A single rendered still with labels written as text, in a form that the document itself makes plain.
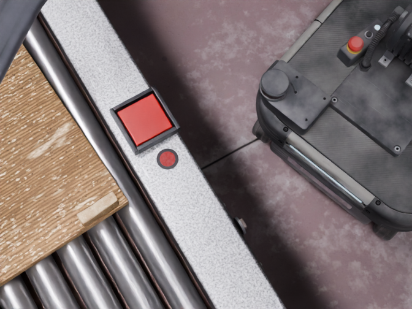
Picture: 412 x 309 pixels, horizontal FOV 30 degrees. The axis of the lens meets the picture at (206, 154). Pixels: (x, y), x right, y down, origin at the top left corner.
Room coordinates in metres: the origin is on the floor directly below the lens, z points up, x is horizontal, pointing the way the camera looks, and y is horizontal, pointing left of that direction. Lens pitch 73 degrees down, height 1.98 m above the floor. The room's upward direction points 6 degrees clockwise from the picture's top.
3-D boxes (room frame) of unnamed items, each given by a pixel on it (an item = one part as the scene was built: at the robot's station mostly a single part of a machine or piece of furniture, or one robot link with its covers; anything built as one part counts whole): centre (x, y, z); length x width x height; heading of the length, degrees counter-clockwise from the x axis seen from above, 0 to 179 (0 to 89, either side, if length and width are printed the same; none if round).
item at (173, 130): (0.37, 0.09, 0.92); 0.08 x 0.08 x 0.02; 36
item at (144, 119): (0.37, 0.09, 0.92); 0.06 x 0.06 x 0.01; 36
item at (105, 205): (0.23, 0.14, 0.95); 0.06 x 0.02 x 0.03; 130
